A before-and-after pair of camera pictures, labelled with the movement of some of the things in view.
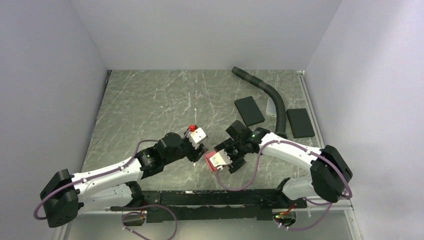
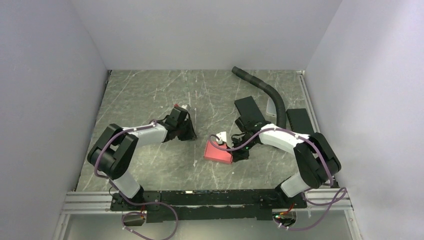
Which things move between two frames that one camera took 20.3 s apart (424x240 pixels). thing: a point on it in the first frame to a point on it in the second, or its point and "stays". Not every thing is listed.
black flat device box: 300,123 stays
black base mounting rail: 192,205 stays
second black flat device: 249,111 stays
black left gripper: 196,153 to 191,135
